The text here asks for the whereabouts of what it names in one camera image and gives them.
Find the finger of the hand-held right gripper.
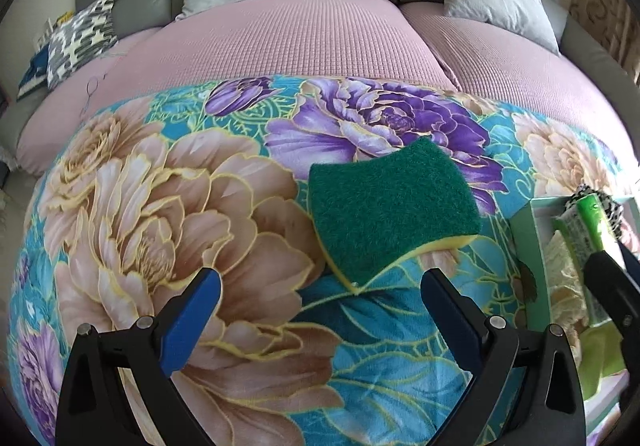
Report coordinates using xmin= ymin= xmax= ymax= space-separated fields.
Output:
xmin=584 ymin=238 xmax=640 ymax=367

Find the black white spotted cloth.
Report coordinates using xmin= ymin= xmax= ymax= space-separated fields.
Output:
xmin=567 ymin=183 xmax=626 ymax=232

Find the cream lace cloth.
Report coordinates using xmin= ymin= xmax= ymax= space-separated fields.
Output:
xmin=542 ymin=231 xmax=591 ymax=327

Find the black white patterned pillow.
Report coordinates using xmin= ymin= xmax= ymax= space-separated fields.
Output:
xmin=46 ymin=0 xmax=118 ymax=91

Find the floral printed blanket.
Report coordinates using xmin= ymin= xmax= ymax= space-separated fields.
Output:
xmin=7 ymin=73 xmax=640 ymax=446

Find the beige patterned curtain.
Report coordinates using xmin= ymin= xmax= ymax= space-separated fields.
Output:
xmin=570 ymin=0 xmax=640 ymax=87

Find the green yellow scouring sponge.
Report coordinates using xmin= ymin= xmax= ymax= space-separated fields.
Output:
xmin=307 ymin=136 xmax=483 ymax=294

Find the pink bed cover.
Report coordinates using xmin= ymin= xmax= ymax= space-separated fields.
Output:
xmin=15 ymin=0 xmax=640 ymax=177

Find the white tray with teal rim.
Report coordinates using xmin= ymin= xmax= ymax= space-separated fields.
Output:
xmin=510 ymin=193 xmax=640 ymax=437

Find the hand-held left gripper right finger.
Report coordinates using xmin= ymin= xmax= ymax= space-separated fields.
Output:
xmin=421 ymin=268 xmax=586 ymax=446

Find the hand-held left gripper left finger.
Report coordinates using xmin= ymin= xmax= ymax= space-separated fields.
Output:
xmin=55 ymin=268 xmax=223 ymax=446

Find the green tissue pack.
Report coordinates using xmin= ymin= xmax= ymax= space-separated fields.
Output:
xmin=552 ymin=193 xmax=621 ymax=327

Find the lime green cloth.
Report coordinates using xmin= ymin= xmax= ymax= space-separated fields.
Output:
xmin=580 ymin=321 xmax=628 ymax=399

